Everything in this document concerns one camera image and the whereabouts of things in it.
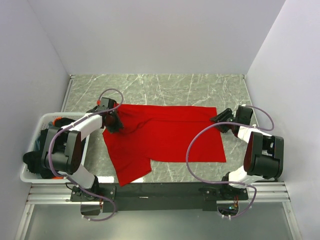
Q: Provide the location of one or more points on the red polo shirt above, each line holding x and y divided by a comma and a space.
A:
163, 134

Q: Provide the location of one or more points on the black garment in basket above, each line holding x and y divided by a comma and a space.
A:
33, 158

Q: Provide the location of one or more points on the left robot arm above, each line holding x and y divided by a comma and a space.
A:
63, 148

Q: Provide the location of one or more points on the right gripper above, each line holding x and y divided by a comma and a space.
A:
224, 115

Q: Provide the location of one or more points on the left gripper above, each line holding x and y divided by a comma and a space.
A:
118, 125

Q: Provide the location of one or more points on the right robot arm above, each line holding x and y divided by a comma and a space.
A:
264, 156

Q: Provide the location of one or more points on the black base beam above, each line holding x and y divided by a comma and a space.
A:
156, 196

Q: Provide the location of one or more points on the aluminium rail frame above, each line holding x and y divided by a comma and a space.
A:
58, 194

